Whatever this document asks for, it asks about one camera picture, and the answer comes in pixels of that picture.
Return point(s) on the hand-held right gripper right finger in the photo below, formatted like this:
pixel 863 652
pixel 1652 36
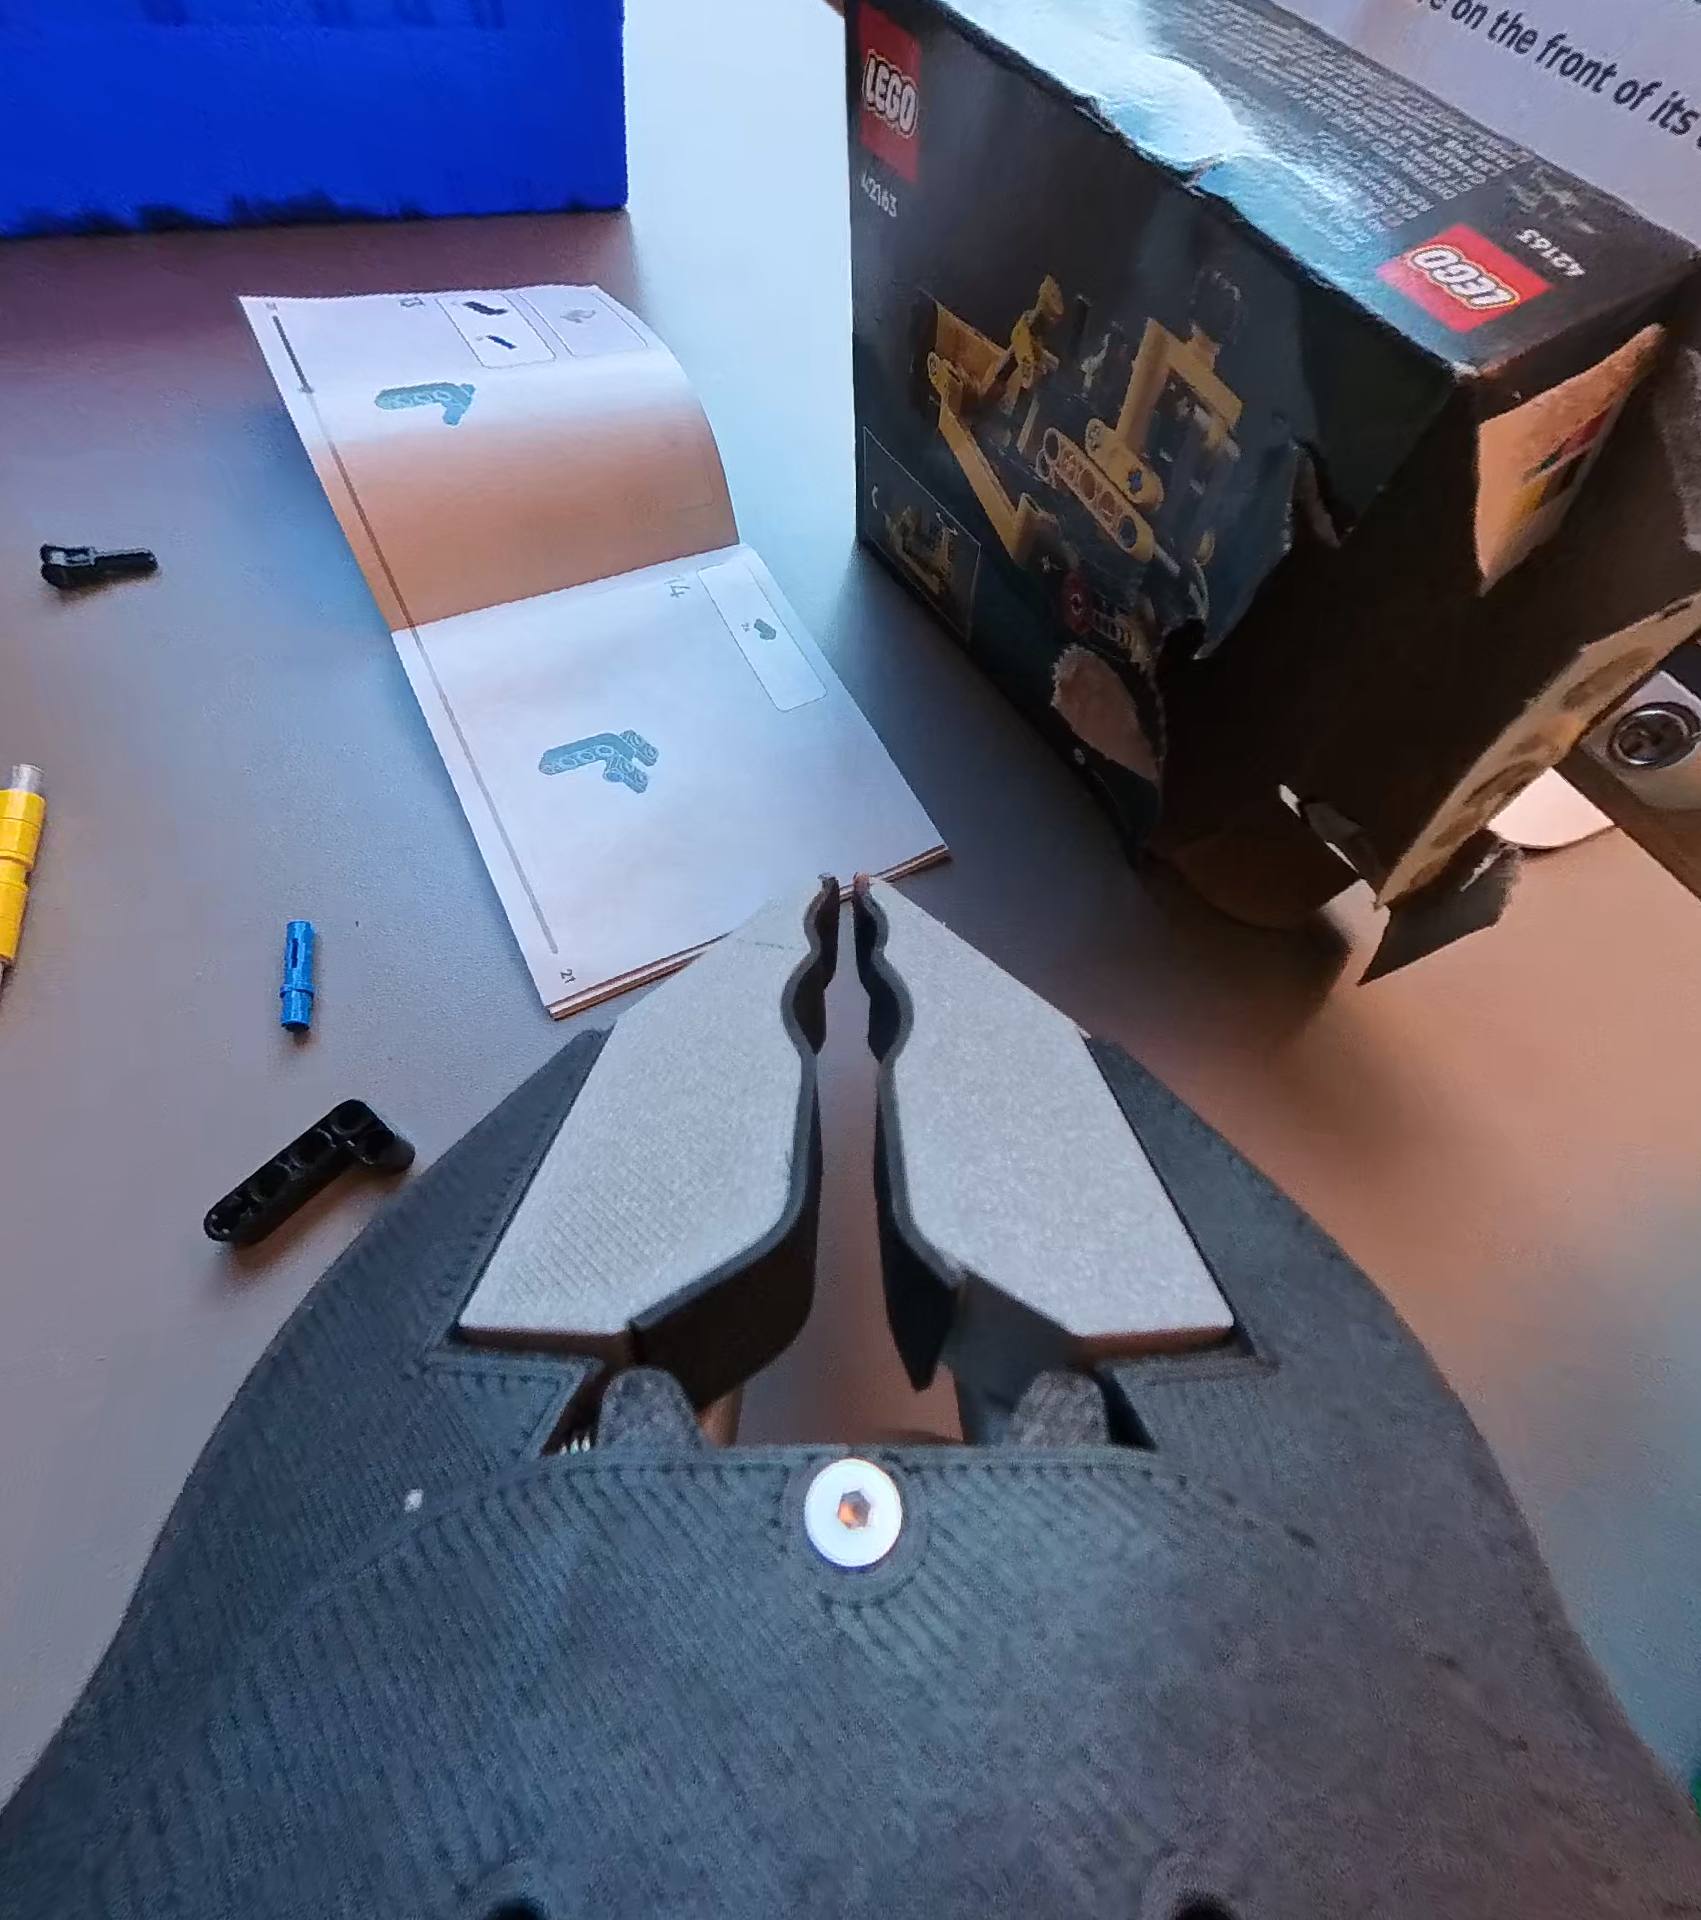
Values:
pixel 1045 1155

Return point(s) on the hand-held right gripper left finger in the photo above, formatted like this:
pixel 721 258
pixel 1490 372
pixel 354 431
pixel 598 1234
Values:
pixel 672 1141

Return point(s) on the black angled lego beam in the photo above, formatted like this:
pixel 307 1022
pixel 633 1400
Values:
pixel 303 1171

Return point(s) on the blue lego pin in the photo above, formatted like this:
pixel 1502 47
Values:
pixel 297 975

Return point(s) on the black lego axle connector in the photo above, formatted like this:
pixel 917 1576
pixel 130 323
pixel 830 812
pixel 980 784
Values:
pixel 93 565

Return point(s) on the black lego set box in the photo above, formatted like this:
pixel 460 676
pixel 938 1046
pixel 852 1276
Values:
pixel 1239 450

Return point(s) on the open instruction booklet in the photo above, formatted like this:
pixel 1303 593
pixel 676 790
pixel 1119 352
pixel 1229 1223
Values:
pixel 611 600

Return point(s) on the silver monitor stand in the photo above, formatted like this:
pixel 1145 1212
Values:
pixel 1660 720

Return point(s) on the white printed sign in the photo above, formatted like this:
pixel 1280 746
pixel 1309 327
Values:
pixel 1616 74

